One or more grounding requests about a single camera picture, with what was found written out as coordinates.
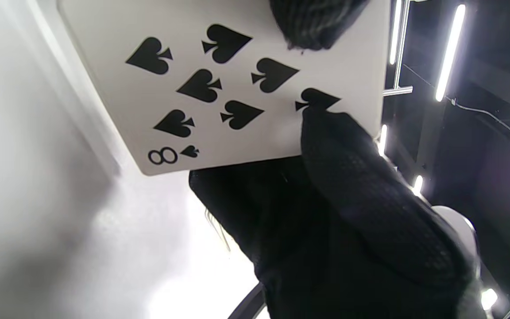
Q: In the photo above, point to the aluminium frame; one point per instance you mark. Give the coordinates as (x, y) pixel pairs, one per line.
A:
(399, 91)

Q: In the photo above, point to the person's left hand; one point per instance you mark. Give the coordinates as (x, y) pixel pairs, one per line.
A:
(317, 22)

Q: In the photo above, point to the person's right hand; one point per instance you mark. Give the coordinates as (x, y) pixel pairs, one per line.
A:
(348, 243)

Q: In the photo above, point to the ceiling light strip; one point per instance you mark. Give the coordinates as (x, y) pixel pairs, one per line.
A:
(418, 185)
(395, 31)
(450, 53)
(383, 139)

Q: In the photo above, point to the pile of dealt playing cards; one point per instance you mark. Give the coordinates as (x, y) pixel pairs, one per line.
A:
(237, 141)

